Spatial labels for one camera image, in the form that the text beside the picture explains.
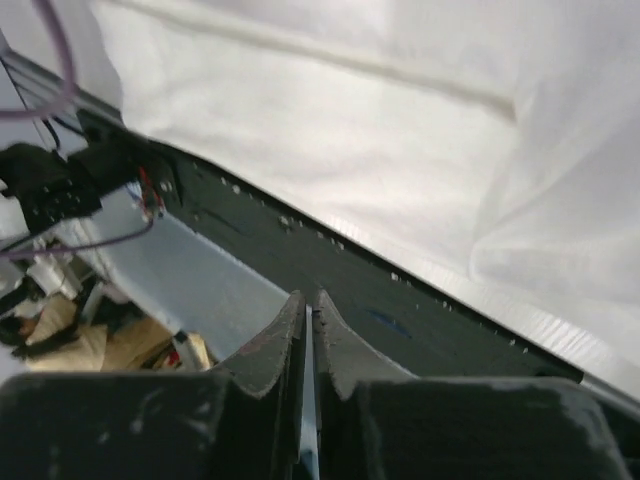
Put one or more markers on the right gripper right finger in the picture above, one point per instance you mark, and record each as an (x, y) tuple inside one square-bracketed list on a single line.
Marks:
[(377, 421)]

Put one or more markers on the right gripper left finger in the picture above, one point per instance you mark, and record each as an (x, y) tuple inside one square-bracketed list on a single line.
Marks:
[(238, 420)]

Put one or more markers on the white t shirt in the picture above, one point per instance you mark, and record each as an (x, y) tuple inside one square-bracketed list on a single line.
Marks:
[(499, 139)]

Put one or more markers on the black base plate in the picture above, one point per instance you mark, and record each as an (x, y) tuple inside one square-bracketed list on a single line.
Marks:
[(413, 323)]

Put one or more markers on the grey cable duct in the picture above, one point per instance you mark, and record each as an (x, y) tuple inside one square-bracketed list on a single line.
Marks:
[(187, 282)]

